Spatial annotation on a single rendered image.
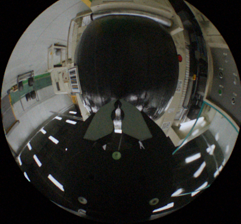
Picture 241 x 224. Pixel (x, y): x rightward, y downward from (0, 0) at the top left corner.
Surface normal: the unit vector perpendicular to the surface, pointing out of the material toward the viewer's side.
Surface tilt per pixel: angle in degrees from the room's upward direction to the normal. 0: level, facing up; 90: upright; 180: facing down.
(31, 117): 90
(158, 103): 76
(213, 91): 90
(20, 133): 90
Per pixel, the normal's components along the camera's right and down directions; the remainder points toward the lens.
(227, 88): -1.00, 0.03
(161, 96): 0.03, 0.57
